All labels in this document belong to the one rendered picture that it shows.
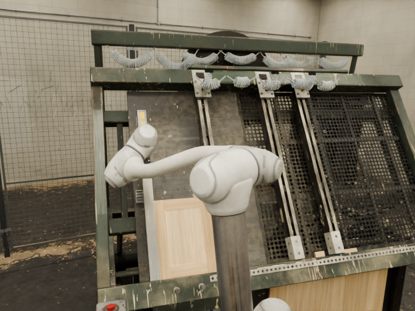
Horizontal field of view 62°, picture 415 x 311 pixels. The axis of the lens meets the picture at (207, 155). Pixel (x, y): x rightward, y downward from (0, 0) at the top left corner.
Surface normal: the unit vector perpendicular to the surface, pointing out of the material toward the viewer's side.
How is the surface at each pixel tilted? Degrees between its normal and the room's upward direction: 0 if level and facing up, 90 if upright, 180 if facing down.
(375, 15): 90
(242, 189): 87
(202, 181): 84
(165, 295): 57
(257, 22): 90
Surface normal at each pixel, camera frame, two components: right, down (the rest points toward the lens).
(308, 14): 0.44, 0.20
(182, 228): 0.25, -0.35
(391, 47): -0.90, 0.08
